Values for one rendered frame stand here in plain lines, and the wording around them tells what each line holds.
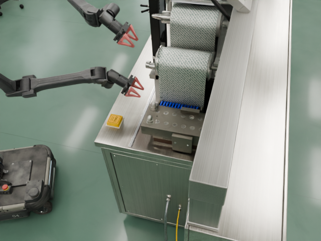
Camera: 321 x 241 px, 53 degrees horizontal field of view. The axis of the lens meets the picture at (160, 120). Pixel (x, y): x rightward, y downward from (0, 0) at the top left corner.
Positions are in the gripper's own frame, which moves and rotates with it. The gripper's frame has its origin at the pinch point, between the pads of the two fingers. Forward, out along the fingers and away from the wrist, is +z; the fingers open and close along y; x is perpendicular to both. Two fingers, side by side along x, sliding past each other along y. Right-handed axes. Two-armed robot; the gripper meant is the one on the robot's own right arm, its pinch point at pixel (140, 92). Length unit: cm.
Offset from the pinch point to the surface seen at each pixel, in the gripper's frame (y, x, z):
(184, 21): -23.7, 35.5, -0.3
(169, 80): 0.7, 18.8, 7.6
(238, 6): 15, 76, 7
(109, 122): 13.4, -19.3, -5.9
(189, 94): 0.7, 17.6, 20.6
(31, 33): -181, -201, -129
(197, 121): 11.2, 14.4, 29.6
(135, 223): 27, -94, 50
